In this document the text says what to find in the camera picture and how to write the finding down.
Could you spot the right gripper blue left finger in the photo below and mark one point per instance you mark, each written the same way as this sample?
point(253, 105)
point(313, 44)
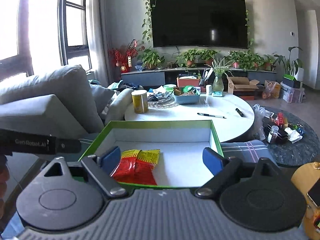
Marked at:
point(110, 160)

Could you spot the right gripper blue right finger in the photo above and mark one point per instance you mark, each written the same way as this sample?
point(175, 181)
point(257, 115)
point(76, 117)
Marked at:
point(212, 161)

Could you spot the red yellow snack packet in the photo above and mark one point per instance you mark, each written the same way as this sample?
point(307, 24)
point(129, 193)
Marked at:
point(136, 167)

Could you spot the green cardboard box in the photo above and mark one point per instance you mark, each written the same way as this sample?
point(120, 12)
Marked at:
point(180, 143)

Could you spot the blue plaid tablecloth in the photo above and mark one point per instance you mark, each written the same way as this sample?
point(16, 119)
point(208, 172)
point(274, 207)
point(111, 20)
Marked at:
point(249, 152)

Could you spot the white round coffee table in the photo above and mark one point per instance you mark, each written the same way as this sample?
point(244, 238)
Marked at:
point(233, 127)

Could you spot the black white pen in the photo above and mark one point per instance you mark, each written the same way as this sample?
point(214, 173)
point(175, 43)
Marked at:
point(212, 116)

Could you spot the black marker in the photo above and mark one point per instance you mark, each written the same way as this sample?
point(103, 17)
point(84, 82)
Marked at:
point(239, 112)

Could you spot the small jar with white lid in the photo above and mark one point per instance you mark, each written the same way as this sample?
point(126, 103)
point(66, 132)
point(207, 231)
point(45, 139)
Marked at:
point(272, 136)

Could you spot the grey sofa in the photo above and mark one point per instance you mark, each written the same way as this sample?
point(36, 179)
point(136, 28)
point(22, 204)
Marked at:
point(61, 103)

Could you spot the yellow tin can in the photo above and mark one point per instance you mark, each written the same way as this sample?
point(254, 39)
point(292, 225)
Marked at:
point(140, 101)

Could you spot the blue plastic basket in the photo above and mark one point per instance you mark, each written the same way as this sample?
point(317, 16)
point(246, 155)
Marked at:
point(189, 97)

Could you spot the open cardboard box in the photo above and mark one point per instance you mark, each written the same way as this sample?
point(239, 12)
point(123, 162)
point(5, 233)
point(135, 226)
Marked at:
point(241, 85)

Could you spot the orange box on table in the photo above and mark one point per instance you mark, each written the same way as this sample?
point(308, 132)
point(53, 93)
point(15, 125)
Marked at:
point(189, 80)

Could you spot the yellow wooden stool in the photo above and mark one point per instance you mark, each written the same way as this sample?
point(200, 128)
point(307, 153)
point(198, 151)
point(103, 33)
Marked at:
point(304, 178)

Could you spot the dark round side table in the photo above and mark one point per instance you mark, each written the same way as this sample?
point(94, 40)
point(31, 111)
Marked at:
point(296, 144)

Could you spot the glass vase with plant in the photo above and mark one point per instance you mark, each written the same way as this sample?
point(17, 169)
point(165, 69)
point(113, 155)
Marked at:
point(219, 67)

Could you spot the long tv cabinet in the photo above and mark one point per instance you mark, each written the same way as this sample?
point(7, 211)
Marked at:
point(155, 78)

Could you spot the clear storage bin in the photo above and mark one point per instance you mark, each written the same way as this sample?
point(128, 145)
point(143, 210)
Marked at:
point(291, 95)

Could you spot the red flower decoration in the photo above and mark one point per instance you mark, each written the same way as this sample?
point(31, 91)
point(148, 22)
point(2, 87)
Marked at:
point(122, 57)

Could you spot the large leafy floor plant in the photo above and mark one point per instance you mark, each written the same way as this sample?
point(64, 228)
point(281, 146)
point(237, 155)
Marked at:
point(287, 66)

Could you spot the large black wall television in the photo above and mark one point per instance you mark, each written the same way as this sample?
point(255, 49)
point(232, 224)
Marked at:
point(198, 20)

